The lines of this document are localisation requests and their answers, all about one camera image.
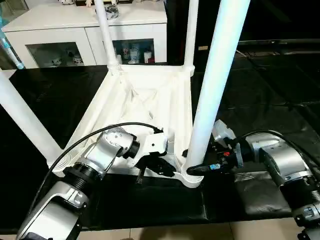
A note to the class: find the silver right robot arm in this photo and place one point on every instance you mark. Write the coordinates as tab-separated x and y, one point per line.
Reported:
285	165

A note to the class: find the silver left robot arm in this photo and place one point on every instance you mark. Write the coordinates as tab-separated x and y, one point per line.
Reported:
85	165

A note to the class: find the black work mat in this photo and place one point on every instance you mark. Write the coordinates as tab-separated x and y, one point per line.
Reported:
150	210

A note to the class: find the small yellow label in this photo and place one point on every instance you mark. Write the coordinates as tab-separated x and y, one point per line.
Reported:
203	48

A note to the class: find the dark bundle on cabinet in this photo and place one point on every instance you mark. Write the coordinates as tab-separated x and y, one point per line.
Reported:
113	11

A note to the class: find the white glass-door cabinet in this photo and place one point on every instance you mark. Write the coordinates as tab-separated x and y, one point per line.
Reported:
60	30

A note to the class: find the small beige figurine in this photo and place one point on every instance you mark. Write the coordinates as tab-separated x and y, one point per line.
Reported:
89	2

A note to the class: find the teal plastic object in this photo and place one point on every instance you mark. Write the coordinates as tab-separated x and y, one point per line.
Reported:
11	50

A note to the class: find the spotted white mug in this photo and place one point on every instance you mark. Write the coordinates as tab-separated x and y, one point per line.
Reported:
66	1

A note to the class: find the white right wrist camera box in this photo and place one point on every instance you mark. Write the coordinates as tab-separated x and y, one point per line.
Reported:
223	132

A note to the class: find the dark metal rail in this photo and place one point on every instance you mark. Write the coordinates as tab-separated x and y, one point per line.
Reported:
280	42

